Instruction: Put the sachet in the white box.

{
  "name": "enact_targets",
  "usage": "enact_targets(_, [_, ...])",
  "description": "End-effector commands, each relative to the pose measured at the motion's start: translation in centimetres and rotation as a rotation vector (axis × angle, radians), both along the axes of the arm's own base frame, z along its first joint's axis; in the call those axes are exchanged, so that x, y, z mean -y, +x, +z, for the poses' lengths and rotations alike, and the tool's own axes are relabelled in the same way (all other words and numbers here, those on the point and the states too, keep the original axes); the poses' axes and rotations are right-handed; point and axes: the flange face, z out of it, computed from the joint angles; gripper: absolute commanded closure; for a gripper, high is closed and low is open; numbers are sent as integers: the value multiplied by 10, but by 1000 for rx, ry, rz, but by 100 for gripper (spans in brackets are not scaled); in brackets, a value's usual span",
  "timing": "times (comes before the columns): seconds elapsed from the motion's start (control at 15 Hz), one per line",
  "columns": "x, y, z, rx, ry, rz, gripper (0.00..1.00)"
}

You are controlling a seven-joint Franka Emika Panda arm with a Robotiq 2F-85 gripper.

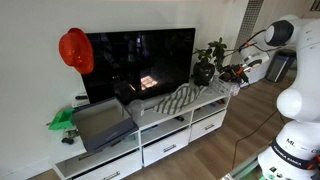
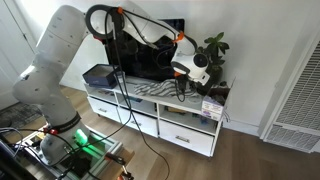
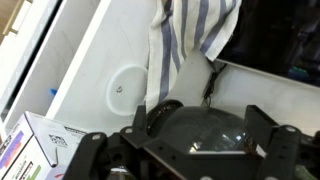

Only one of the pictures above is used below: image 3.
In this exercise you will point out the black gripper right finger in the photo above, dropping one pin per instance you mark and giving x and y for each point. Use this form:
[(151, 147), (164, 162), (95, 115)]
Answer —
[(283, 150)]

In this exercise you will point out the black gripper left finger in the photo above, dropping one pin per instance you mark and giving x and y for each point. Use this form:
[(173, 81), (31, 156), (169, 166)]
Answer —
[(96, 150)]

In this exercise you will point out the white cardboard box purple print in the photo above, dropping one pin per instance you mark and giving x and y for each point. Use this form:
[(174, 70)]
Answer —
[(36, 140)]

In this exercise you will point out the white round coaster disc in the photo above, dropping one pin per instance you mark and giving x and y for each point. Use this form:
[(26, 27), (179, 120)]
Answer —
[(128, 90)]

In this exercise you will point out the blue item on shelf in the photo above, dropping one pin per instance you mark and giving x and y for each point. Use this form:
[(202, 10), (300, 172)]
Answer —
[(53, 91)]

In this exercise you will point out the white tv stand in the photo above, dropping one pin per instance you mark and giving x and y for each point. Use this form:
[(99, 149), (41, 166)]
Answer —
[(110, 40)]

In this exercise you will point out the black flat screen television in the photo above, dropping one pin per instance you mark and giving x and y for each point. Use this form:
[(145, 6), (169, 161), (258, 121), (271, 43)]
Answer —
[(273, 33)]

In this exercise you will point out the white blue striped cloth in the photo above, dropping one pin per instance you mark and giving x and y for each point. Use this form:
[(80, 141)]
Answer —
[(173, 40)]

